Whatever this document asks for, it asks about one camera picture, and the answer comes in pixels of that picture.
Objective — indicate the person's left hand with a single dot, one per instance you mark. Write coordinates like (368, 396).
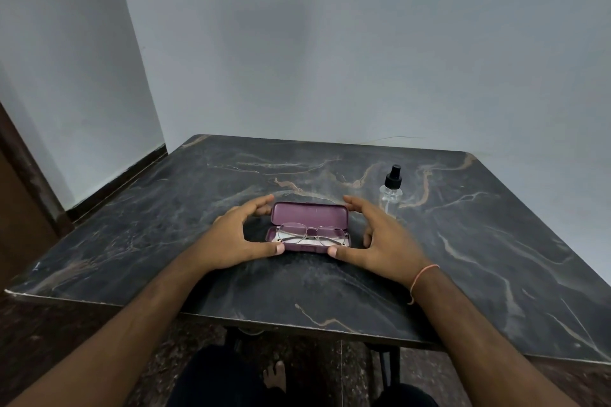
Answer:
(234, 244)

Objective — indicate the person's right hand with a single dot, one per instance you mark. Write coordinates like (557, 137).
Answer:
(386, 249)

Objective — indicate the clear spray bottle black cap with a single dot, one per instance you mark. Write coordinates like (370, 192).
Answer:
(391, 192)

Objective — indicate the white cleaning cloth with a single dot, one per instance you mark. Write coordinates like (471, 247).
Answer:
(291, 230)

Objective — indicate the metal-framed eyeglasses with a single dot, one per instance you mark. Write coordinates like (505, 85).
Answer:
(310, 233)

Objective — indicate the purple glasses case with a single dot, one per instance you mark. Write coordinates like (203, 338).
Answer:
(310, 215)

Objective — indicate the person's right forearm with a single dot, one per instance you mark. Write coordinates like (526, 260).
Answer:
(482, 340)

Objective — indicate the person's left forearm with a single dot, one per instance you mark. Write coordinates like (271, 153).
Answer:
(110, 330)

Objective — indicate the person's black trousers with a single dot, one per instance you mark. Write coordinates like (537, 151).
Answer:
(215, 378)

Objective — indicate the person's bare foot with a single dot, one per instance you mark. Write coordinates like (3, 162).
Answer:
(275, 375)

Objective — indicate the orange thread wristband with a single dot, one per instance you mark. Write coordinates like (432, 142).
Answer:
(420, 278)

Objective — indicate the black metal table leg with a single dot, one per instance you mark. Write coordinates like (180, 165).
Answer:
(389, 364)

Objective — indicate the brown wooden door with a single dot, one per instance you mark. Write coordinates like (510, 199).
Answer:
(21, 211)

